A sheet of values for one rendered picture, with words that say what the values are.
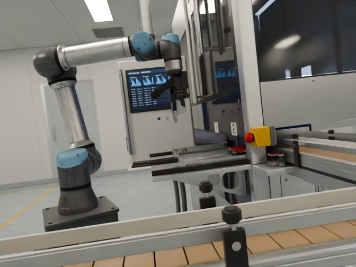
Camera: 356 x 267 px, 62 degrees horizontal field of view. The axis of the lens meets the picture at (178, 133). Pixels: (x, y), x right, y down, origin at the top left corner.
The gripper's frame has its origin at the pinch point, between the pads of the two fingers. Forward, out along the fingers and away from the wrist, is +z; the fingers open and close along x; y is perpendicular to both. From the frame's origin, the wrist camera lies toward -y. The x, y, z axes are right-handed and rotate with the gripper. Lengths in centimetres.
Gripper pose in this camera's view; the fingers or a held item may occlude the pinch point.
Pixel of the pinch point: (174, 119)
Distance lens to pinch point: 125.7
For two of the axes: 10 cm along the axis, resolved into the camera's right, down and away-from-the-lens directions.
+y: 9.9, -1.2, 1.0
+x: -1.1, -0.4, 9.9
